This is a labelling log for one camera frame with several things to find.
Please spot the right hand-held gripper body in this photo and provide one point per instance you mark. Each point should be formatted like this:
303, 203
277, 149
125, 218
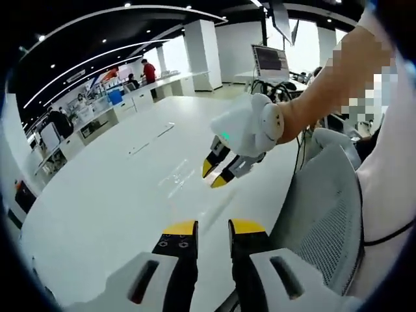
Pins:
247, 130

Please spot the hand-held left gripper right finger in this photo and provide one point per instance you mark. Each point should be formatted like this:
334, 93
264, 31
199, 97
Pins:
247, 260

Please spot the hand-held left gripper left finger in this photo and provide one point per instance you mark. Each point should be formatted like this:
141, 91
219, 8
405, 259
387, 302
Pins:
182, 260

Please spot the computer monitor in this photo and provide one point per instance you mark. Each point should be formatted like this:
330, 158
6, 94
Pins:
269, 61

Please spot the white pillar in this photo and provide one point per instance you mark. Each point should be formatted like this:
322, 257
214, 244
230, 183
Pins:
11, 156
203, 55

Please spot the grey mesh office chair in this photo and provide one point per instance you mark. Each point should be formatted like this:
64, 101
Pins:
325, 211

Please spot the row of white desks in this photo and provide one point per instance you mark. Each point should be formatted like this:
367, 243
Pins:
107, 117

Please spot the blue crate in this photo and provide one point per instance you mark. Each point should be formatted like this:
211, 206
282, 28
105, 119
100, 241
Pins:
116, 98

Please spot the hanging dark screen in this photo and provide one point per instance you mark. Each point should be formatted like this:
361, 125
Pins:
281, 19

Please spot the white rounded panel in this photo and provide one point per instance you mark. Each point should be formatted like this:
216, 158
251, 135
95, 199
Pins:
50, 138

